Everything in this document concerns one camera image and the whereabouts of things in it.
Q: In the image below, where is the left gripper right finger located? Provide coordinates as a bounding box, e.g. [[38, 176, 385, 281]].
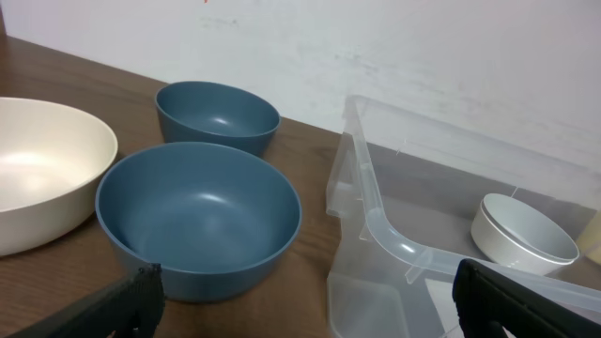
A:
[[453, 259, 600, 338]]

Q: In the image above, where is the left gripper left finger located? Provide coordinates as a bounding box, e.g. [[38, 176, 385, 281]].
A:
[[9, 264, 165, 338]]

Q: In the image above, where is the small white bowl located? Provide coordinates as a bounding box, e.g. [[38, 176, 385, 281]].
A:
[[470, 208, 572, 275]]

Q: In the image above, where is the small grey bowl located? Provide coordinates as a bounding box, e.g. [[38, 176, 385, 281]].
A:
[[481, 193, 579, 263]]

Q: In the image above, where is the small yellow bowl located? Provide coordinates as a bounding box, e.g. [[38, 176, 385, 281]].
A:
[[576, 219, 600, 265]]

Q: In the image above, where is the clear plastic storage container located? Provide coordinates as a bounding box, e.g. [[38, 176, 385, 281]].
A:
[[327, 95, 600, 337]]

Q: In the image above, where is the near blue bowl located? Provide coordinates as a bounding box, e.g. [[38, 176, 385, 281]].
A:
[[95, 142, 302, 302]]

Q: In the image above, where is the blue bowl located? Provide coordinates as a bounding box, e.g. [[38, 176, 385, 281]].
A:
[[95, 142, 302, 302], [154, 81, 282, 157]]

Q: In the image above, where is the large cream bowl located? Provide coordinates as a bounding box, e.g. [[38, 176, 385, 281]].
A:
[[1, 97, 118, 255]]

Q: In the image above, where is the far blue bowl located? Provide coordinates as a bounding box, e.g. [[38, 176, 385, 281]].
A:
[[154, 81, 282, 157]]

